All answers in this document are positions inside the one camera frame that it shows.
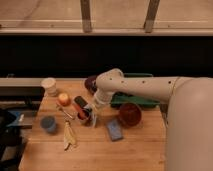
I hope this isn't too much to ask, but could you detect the light blue towel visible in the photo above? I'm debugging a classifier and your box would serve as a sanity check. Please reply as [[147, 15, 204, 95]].
[[86, 104, 99, 127]]

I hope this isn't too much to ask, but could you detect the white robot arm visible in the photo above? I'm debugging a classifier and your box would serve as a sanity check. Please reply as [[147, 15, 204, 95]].
[[94, 68, 213, 171]]

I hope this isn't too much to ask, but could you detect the green plastic tray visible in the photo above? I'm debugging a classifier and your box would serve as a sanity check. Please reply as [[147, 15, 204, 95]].
[[110, 73, 159, 108]]

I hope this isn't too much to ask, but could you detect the orange bowl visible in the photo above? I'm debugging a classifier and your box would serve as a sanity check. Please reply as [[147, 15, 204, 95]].
[[118, 103, 142, 127]]

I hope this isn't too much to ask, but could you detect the red marker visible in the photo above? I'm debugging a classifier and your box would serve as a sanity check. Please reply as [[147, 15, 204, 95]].
[[72, 102, 86, 119]]

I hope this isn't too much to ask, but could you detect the small dark red cup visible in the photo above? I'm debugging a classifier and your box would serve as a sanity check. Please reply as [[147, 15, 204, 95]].
[[77, 111, 91, 125]]

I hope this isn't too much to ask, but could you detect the blue sponge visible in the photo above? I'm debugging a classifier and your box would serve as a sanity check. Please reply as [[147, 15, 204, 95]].
[[107, 119, 123, 141]]

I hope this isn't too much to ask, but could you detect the apple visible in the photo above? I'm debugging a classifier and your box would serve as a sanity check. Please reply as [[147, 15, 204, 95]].
[[57, 93, 71, 106]]

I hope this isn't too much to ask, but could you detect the white plastic cup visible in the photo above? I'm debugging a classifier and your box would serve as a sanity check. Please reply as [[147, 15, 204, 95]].
[[41, 77, 57, 97]]

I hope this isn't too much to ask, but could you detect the blue cup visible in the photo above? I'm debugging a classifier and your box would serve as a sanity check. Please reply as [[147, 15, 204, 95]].
[[40, 116, 56, 134]]

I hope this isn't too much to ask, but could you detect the black chair with blue item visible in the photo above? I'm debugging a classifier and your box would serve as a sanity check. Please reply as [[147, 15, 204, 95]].
[[0, 108, 23, 171]]

